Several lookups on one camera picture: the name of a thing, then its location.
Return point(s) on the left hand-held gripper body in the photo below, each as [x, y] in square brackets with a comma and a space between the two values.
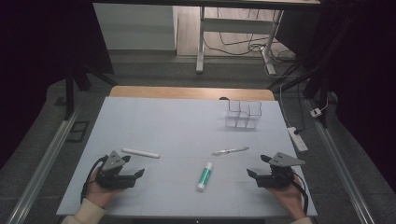
[115, 179]

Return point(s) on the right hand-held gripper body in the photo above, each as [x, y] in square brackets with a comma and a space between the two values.
[277, 177]

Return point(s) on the white marker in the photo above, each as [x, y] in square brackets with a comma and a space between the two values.
[140, 152]

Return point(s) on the clear pen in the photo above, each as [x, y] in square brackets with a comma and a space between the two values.
[230, 151]

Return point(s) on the clear acrylic organizer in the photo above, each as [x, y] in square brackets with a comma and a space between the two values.
[243, 119]

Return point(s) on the green and white glue stick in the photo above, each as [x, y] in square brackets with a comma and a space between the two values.
[204, 177]

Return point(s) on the person's left hand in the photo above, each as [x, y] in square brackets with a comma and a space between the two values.
[99, 194]

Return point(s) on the person's right hand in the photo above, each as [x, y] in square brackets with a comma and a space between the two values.
[292, 199]

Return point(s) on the white power strip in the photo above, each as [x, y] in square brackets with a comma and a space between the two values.
[297, 139]

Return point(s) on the white table mat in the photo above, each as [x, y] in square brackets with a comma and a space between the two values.
[174, 124]

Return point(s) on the small white adapter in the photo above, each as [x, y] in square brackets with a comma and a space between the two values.
[316, 112]

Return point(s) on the black tripod stand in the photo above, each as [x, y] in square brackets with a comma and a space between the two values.
[69, 93]

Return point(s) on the black metal stand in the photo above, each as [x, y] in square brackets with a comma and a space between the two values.
[323, 87]

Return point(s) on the white cabinet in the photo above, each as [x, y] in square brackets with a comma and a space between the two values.
[134, 28]

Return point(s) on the dark curtain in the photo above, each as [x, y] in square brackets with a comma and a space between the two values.
[373, 77]
[31, 62]

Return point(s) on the white-legged desk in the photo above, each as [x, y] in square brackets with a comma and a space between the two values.
[236, 25]

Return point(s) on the aluminium rail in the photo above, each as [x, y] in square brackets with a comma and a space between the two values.
[40, 174]
[339, 168]

